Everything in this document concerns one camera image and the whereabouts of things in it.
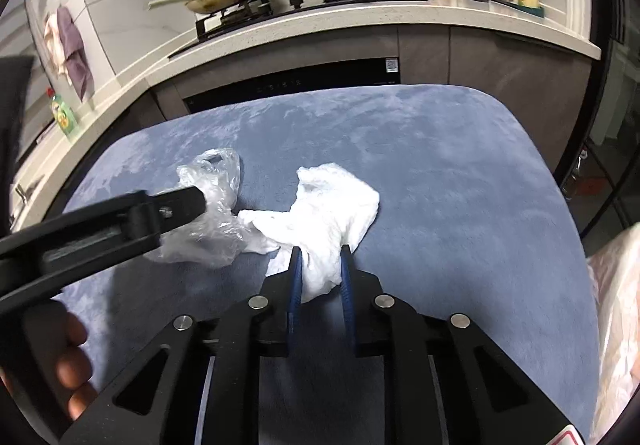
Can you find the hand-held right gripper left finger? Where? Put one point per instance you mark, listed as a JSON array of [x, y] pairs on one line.
[[295, 285]]

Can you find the purple hanging towel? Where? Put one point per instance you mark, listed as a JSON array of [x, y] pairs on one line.
[[75, 55]]

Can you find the grey kitchen cabinet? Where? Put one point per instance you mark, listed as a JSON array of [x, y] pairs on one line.
[[500, 60]]

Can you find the pale hanging towel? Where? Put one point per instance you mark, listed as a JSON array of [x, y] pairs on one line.
[[52, 40]]

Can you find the blue bin with white bag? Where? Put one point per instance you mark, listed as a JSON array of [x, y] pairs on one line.
[[620, 325]]

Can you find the person's left hand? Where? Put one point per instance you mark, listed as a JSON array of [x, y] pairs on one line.
[[72, 370]]

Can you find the black gas stove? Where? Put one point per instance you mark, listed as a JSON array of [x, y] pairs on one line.
[[310, 5]]

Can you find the white paper tissue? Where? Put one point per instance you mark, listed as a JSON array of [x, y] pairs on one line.
[[325, 215]]

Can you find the clear plastic bag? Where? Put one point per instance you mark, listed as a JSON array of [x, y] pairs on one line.
[[220, 235]]

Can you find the green dish soap bottle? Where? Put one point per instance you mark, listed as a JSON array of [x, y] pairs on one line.
[[64, 117]]

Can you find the black-framed glass sliding door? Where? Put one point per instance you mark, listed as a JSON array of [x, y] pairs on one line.
[[615, 125]]

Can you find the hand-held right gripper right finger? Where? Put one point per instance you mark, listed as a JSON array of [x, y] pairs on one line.
[[346, 285]]

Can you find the blue plush table cloth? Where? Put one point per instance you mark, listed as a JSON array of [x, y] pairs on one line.
[[425, 165]]

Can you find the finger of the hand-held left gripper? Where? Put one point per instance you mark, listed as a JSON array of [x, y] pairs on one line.
[[140, 217]]

